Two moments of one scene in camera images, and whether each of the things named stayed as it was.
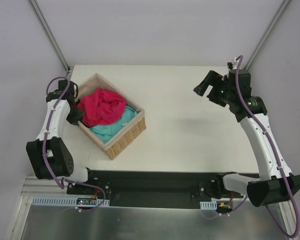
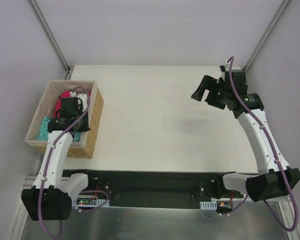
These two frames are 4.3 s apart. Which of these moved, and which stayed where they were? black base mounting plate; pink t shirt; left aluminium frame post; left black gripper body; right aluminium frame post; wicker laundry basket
Moved: wicker laundry basket; pink t shirt; left black gripper body
Stayed: black base mounting plate; right aluminium frame post; left aluminium frame post
